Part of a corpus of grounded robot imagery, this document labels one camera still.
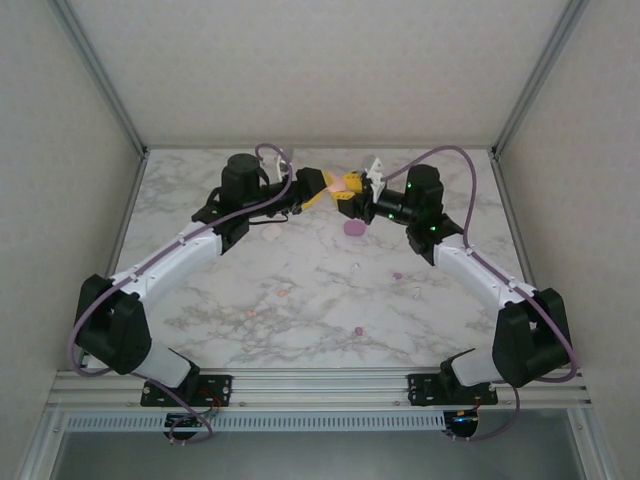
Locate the small circuit board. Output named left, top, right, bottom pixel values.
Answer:
left=166, top=412, right=217, bottom=432
left=449, top=408, right=484, bottom=429

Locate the thin black cable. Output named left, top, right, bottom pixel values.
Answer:
left=248, top=208, right=304, bottom=225

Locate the aluminium table edge rail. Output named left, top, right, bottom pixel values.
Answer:
left=79, top=149, right=151, bottom=371
left=492, top=152, right=541, bottom=301
left=144, top=143, right=496, bottom=151

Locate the aluminium mounting rail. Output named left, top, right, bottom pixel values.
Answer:
left=47, top=368, right=594, bottom=412

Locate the aluminium frame leg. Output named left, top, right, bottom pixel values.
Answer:
left=19, top=412, right=67, bottom=480
left=569, top=409, right=619, bottom=480

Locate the white slotted cable duct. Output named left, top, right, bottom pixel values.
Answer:
left=64, top=412, right=446, bottom=432

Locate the aluminium frame post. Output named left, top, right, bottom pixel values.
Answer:
left=490, top=0, right=594, bottom=159
left=47, top=0, right=150, bottom=157

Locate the purple camera cable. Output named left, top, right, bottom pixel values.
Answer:
left=380, top=145, right=576, bottom=442
left=69, top=143, right=294, bottom=445

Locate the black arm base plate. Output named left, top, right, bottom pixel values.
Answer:
left=141, top=373, right=234, bottom=407
left=407, top=372, right=500, bottom=407

